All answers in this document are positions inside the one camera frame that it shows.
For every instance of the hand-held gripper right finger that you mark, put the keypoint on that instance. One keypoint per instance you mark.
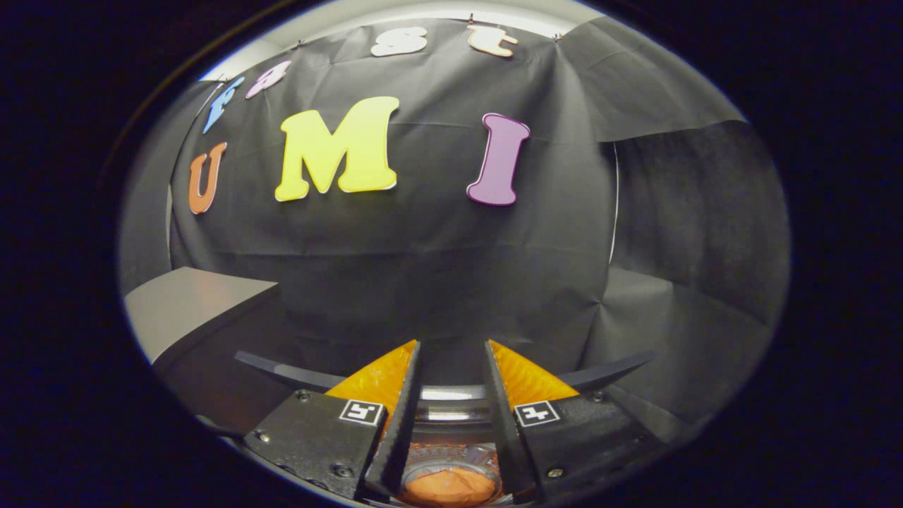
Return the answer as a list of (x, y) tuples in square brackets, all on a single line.
[(504, 430)]

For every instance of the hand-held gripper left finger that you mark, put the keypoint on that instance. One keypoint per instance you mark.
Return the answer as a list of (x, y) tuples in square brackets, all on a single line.
[(402, 430)]

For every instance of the orange polo shirt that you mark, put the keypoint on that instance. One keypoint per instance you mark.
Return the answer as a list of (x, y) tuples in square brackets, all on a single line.
[(448, 487)]

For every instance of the dark washing machine lid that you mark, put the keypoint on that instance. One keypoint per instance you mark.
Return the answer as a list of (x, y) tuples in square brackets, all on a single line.
[(610, 368)]

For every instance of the black backdrop cloth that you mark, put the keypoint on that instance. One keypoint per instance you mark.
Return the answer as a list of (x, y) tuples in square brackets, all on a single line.
[(437, 268)]

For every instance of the grey cabinet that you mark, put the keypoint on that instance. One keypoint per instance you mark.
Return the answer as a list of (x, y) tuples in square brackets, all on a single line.
[(190, 303)]

